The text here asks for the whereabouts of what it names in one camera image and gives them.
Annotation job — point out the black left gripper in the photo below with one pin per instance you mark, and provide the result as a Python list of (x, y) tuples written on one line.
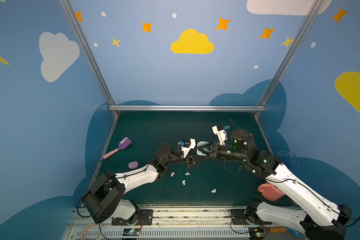
[(190, 157)]

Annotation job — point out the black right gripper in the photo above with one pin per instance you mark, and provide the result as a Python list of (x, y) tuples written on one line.
[(214, 149)]

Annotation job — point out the light blue earbud charging case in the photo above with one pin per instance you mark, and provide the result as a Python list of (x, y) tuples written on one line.
[(203, 149)]

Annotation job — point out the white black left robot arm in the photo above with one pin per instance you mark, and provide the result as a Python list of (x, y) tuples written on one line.
[(104, 198)]

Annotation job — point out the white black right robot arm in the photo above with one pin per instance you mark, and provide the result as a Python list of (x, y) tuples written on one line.
[(318, 218)]

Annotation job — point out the purple earbud charging case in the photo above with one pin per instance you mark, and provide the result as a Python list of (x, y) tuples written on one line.
[(133, 165)]

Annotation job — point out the pink toy watering can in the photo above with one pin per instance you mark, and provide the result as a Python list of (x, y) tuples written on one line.
[(270, 192)]

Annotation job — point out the purple pink toy scoop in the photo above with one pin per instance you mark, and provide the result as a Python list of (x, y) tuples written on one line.
[(123, 144)]

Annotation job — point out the green controller circuit board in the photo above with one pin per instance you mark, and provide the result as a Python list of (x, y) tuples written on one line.
[(257, 234), (131, 233)]

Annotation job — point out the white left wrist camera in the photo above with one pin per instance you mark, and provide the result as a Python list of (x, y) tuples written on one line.
[(187, 144)]

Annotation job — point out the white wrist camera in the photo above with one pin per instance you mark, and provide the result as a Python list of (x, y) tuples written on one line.
[(221, 132), (187, 144)]

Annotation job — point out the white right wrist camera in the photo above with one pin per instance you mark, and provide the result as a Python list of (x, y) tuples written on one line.
[(221, 132)]

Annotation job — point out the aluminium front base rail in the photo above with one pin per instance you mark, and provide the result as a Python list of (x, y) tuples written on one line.
[(169, 222)]

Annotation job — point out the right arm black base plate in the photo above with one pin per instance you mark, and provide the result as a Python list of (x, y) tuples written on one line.
[(244, 217)]

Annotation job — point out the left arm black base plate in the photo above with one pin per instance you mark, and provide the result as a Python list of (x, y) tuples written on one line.
[(141, 216)]

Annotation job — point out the aluminium left side rail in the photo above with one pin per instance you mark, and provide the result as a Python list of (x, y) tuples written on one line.
[(99, 135)]

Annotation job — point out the aluminium back frame rail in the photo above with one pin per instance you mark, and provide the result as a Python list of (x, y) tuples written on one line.
[(187, 108)]

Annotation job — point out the aluminium right corner post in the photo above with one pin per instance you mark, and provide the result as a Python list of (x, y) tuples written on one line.
[(292, 50)]

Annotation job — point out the aluminium corner post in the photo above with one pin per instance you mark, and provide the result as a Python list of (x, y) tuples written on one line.
[(75, 24), (292, 50)]

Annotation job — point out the aluminium left corner post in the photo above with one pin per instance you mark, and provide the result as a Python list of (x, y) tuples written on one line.
[(75, 24)]

